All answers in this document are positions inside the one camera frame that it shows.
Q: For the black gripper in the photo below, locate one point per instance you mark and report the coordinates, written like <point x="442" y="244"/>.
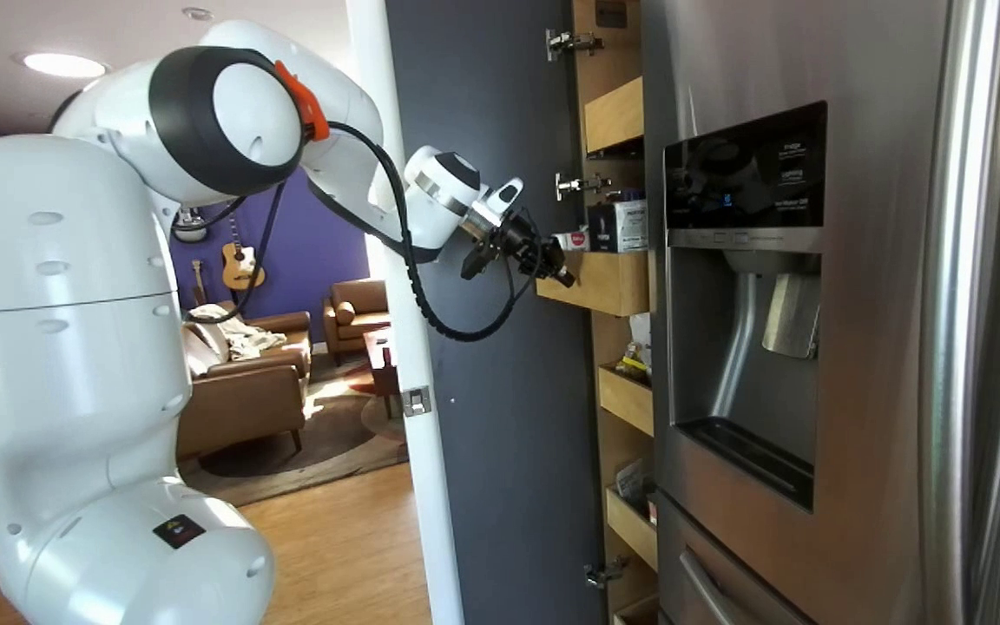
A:
<point x="523" y="244"/>

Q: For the wooden pull-out drawer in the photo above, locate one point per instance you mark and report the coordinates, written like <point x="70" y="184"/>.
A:
<point x="603" y="281"/>

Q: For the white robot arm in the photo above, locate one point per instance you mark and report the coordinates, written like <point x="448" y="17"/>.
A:
<point x="94" y="521"/>

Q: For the upper wooden drawer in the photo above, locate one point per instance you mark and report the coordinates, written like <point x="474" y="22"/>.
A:
<point x="615" y="117"/>

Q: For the lower wooden drawer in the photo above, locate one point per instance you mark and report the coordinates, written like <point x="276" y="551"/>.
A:
<point x="626" y="405"/>

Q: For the black Morton kosher salt box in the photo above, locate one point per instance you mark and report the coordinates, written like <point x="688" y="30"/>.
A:
<point x="620" y="228"/>

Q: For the dark pantry door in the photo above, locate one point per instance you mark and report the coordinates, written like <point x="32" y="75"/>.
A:
<point x="511" y="388"/>

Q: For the brown leather armchair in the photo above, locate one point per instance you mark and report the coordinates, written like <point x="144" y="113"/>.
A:
<point x="352" y="309"/>

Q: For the stainless steel refrigerator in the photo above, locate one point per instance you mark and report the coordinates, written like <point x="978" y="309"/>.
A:
<point x="827" y="309"/>

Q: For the brown leather sofa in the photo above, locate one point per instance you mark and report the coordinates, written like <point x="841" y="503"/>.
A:
<point x="244" y="380"/>

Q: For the wall-hung guitar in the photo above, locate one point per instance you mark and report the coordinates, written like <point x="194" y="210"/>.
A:
<point x="239" y="269"/>

